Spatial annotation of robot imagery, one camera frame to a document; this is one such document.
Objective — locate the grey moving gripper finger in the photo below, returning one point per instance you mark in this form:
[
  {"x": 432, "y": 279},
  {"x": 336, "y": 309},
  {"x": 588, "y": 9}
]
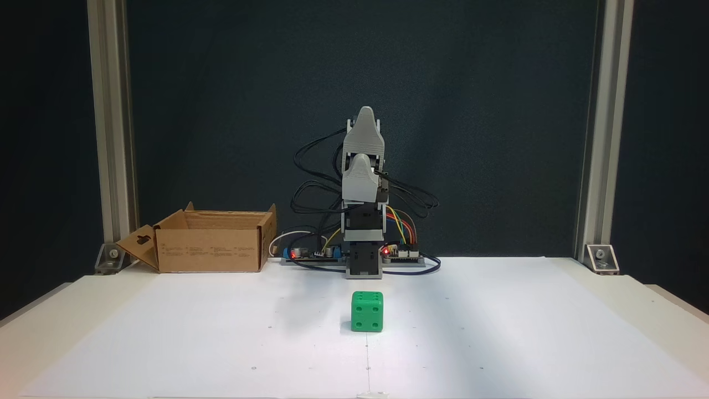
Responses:
[{"x": 361, "y": 185}]

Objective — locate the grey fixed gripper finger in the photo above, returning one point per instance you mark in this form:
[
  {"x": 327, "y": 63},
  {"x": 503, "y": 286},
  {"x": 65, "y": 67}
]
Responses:
[{"x": 364, "y": 133}]

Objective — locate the green die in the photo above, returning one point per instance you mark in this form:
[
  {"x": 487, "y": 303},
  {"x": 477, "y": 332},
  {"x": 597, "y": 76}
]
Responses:
[{"x": 366, "y": 313}]

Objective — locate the blue circuit board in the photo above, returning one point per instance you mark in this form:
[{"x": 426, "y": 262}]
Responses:
[{"x": 310, "y": 254}]

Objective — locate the brown cardboard box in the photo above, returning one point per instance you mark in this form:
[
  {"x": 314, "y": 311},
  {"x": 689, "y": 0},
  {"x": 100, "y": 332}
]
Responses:
[{"x": 207, "y": 249}]

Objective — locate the aluminium frame post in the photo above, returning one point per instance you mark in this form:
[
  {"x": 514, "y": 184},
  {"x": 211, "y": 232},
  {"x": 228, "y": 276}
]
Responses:
[
  {"x": 113, "y": 138},
  {"x": 604, "y": 138}
]

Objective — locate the metal corner bracket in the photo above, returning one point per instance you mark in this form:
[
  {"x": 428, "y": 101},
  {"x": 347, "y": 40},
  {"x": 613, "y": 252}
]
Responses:
[
  {"x": 111, "y": 257},
  {"x": 602, "y": 259}
]

